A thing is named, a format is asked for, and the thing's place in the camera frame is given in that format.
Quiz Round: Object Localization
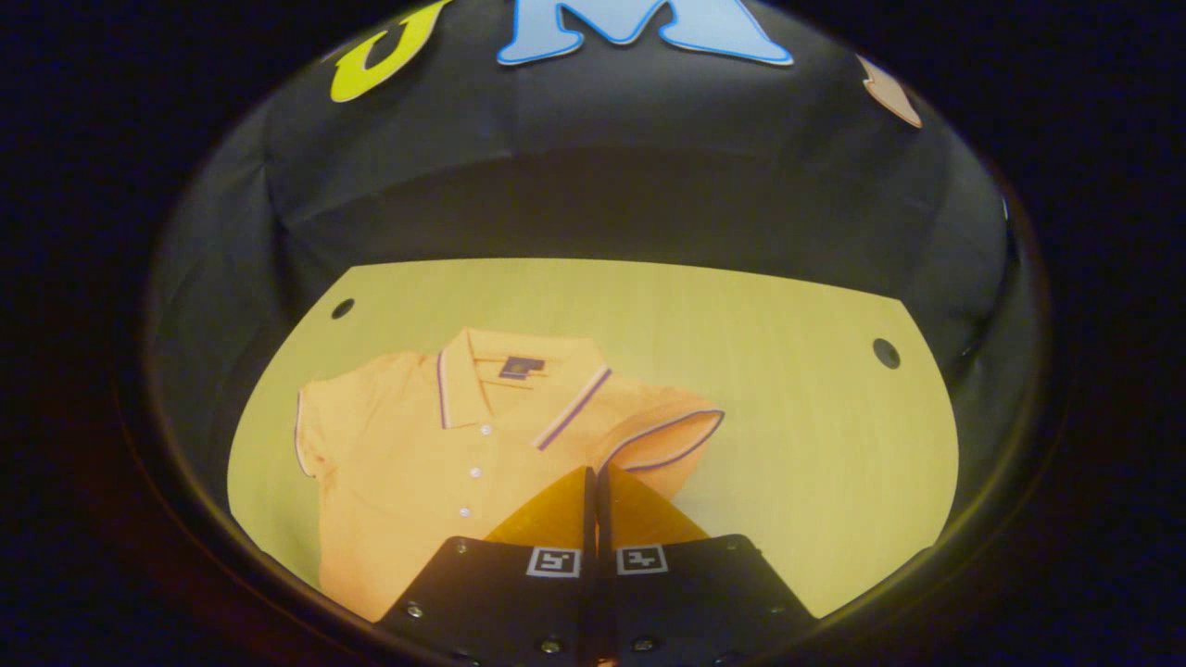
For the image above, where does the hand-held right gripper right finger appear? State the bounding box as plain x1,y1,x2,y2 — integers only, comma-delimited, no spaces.
594,462,822,667

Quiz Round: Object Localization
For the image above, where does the black backdrop cloth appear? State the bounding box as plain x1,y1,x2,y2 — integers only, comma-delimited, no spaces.
148,0,1031,547

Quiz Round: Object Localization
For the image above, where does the orange collared T-shirt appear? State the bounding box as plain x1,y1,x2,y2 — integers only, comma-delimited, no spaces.
294,326,726,623

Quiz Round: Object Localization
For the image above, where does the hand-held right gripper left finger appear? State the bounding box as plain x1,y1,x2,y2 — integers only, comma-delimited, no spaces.
375,466,595,667

